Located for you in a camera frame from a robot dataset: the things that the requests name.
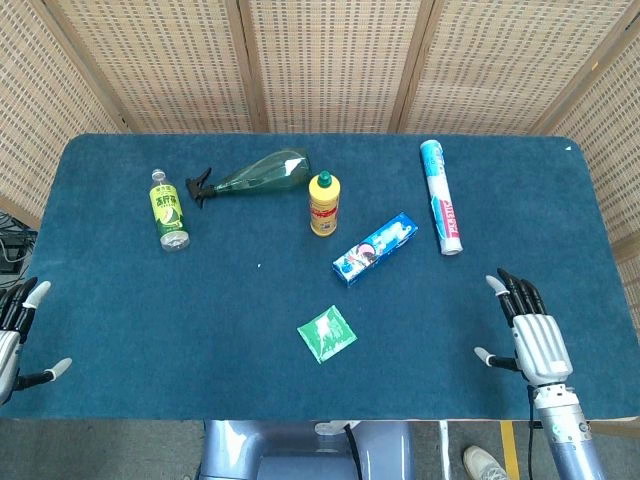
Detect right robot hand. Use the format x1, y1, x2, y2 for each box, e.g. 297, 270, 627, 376
473, 267, 575, 387

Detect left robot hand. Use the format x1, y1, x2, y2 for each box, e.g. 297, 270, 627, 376
0, 277, 73, 406

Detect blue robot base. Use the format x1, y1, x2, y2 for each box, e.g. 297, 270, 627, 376
197, 419, 415, 480

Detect green sachet packet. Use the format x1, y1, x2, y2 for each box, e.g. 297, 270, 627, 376
296, 304, 360, 365

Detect white sneaker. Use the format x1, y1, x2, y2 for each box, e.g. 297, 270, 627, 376
462, 445, 510, 480

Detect white blue wrap roll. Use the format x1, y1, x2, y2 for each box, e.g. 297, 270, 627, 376
419, 139, 464, 257

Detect blue cookie box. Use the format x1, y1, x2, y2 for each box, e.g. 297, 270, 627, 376
332, 211, 420, 288

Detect green label drink bottle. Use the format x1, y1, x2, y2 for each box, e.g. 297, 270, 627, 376
149, 168, 192, 254

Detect blue table cloth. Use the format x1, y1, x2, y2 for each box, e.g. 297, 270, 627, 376
0, 132, 640, 422

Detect yellow bottle green cap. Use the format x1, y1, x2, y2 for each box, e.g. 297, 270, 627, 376
308, 170, 342, 237

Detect green spray bottle black trigger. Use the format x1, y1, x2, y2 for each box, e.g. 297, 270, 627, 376
185, 147, 313, 210

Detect woven bamboo folding screen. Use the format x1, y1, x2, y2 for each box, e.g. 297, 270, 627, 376
0, 0, 640, 301

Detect black cables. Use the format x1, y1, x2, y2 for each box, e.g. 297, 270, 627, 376
0, 212, 37, 276

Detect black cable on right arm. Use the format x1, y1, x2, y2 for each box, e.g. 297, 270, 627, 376
525, 384, 537, 480

